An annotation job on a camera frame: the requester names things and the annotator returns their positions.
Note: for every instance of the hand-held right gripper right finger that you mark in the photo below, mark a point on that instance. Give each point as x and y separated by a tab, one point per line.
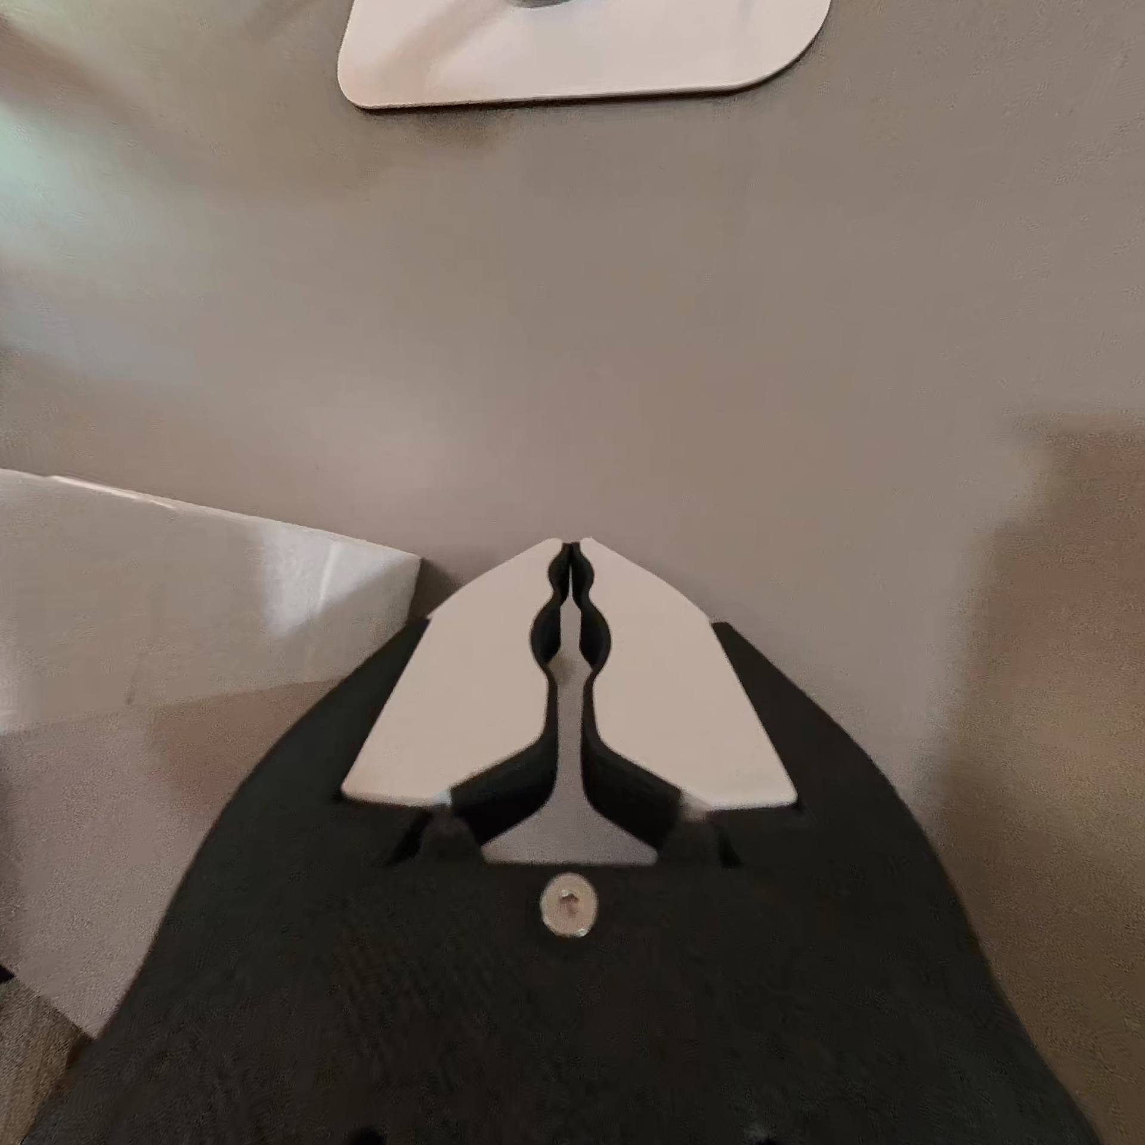
680	703

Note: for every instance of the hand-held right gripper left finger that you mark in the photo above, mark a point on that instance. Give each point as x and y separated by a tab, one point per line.
464	699

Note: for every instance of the white foam cube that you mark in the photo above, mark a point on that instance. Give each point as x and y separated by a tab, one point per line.
181	606

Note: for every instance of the grey desk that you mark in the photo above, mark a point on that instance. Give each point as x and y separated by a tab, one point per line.
626	310

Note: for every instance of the white document stand with sheet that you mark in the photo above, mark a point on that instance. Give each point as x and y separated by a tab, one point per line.
579	51

